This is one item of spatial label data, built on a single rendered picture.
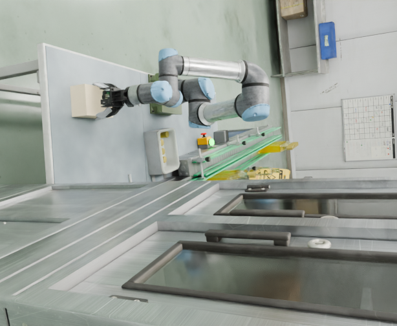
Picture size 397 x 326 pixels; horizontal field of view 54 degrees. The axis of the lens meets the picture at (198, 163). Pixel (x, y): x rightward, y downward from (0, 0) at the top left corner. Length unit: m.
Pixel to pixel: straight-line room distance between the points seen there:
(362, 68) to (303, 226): 7.21
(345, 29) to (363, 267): 7.41
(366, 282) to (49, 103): 1.26
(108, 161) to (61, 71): 0.43
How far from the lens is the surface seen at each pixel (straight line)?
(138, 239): 0.75
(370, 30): 7.88
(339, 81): 7.87
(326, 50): 7.29
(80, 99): 1.59
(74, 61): 1.67
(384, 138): 7.88
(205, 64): 1.58
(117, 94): 1.52
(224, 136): 2.74
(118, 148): 1.82
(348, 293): 0.53
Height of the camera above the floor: 1.86
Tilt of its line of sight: 26 degrees down
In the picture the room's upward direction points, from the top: 88 degrees clockwise
